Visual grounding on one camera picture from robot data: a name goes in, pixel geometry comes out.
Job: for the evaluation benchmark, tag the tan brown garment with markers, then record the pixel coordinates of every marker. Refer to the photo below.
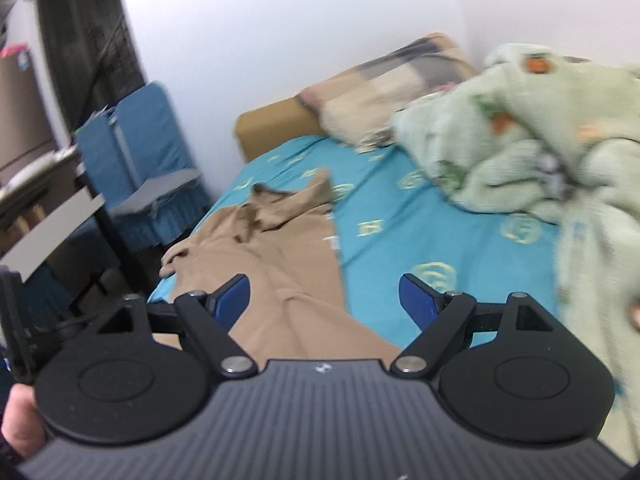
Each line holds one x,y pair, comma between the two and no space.
280,270

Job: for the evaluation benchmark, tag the teal printed bed sheet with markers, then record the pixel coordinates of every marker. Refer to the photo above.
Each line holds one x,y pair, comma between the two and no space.
400,210

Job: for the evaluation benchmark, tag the dark window curtain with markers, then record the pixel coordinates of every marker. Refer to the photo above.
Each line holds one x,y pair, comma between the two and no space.
90,35

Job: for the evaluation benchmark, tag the person's left hand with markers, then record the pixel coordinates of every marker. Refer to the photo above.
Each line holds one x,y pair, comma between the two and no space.
20,417

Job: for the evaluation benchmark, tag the black table leg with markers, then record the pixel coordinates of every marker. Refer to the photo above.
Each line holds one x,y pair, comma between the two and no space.
112,240

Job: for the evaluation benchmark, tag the grey table top panel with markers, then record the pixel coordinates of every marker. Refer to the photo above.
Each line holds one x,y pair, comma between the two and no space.
50,235

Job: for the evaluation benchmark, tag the grey flat board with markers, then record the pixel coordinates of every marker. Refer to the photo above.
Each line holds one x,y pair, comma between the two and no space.
150,192

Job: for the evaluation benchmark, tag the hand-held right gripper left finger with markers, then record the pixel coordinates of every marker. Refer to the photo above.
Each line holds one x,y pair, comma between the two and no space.
233,297

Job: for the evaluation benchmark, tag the green fleece printed blanket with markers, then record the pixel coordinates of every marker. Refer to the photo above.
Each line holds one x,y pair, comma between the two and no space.
525,150

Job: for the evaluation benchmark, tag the tan bed headboard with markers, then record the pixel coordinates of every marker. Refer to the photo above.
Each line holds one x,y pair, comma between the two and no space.
270,127

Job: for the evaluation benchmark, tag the brown cabinet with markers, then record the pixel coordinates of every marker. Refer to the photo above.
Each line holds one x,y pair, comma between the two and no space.
25,110

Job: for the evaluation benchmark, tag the blue covered chair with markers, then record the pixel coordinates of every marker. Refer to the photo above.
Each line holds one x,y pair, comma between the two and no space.
145,135

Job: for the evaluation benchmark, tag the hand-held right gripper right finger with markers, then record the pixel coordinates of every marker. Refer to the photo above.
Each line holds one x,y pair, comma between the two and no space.
416,300

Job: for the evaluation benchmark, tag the plaid pillow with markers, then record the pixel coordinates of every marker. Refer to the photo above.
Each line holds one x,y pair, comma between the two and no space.
375,95

